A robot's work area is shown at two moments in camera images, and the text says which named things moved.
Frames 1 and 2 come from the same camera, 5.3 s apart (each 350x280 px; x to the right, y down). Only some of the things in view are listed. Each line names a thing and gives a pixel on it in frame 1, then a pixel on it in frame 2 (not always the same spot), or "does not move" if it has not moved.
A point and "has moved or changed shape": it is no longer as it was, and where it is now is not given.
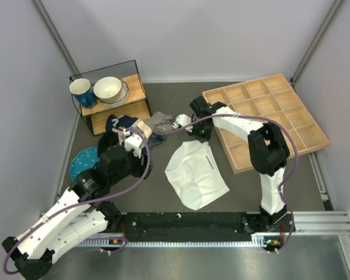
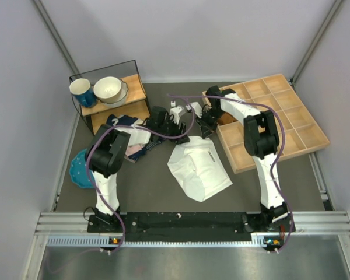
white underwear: x=195 y=174 has moved or changed shape
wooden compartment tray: x=272 y=97 does not move
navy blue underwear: x=114 y=122 does not move
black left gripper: x=140 y=168 → x=177 y=132
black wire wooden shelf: x=136 y=105 does not move
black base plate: x=186 y=226 does not move
